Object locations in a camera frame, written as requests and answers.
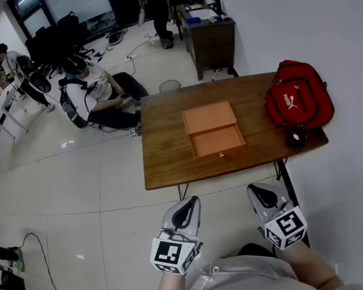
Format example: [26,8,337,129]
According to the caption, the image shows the person's black trousers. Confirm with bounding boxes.
[235,238,277,264]

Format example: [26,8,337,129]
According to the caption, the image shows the thin black table leg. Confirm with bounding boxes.
[177,182,193,201]

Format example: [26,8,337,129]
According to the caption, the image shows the small black and red gadget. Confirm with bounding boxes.
[284,123,309,149]

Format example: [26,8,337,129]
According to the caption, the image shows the row of black office chairs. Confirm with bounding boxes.
[20,7,99,84]

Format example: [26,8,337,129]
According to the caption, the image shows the person's right forearm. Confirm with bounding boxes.
[279,234,345,290]

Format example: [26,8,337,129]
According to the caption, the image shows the dark wooden cabinet desk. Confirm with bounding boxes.
[177,0,245,84]

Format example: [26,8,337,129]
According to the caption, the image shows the black floor bag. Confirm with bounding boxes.
[106,29,126,46]

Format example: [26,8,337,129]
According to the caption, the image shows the black floor cable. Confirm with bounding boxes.
[10,214,149,290]

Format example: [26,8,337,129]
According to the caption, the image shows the filled wire waste basket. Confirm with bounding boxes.
[159,35,176,50]

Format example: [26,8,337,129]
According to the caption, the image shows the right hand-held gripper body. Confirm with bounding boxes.
[245,175,312,255]

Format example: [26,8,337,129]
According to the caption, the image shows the thick black table leg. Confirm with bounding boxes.
[272,155,310,251]

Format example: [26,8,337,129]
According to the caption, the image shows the brown wooden drawer with knob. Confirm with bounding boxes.
[188,122,249,168]

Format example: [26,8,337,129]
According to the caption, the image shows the person's grey shirt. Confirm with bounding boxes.
[169,235,363,290]

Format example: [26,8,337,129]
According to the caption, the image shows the empty wire waste basket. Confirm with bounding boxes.
[157,78,183,94]

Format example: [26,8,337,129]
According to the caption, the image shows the orange wooden box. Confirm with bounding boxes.
[180,98,239,137]

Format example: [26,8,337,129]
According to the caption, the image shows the black floor mat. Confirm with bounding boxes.
[0,266,28,290]

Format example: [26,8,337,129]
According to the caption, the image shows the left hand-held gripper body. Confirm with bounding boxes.
[141,194,213,280]

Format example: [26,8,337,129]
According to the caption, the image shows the red backpack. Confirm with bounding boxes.
[258,53,338,137]

